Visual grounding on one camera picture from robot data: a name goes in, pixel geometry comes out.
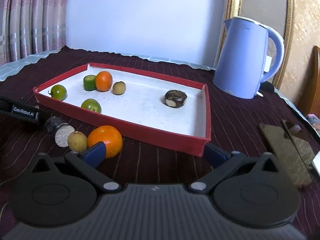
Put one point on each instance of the pink patterned curtain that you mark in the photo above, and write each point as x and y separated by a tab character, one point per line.
31	27

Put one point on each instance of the dark brown round fruit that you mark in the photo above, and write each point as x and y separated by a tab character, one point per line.
175	98

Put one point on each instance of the green cucumber piece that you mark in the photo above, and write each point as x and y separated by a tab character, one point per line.
89	83

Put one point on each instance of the orange mandarin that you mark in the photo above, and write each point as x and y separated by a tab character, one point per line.
110	136

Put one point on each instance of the red shallow cardboard tray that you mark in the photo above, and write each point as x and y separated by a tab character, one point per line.
140	113

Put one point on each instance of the gold framed headboard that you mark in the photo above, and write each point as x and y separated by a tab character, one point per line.
297	21

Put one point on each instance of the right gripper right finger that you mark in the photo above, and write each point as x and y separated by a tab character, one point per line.
224	164

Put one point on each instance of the light blue checked bedsheet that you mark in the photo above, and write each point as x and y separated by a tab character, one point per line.
13	68

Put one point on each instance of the dark maroon striped cloth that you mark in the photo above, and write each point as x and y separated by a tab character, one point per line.
235	126

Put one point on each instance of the dark eggplant piece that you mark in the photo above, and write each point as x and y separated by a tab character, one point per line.
59	130

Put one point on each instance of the blue electric kettle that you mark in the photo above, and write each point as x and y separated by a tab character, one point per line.
240	68

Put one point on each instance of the green tomato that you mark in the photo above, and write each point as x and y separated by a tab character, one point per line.
91	105
58	92

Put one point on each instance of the large orange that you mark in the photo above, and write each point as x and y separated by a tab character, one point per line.
103	81

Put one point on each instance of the wooden chair back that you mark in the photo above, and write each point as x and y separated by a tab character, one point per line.
309	101

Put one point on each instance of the small yellow fruit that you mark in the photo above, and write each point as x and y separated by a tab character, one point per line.
119	88
77	141

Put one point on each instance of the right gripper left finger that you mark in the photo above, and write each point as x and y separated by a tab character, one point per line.
86	162

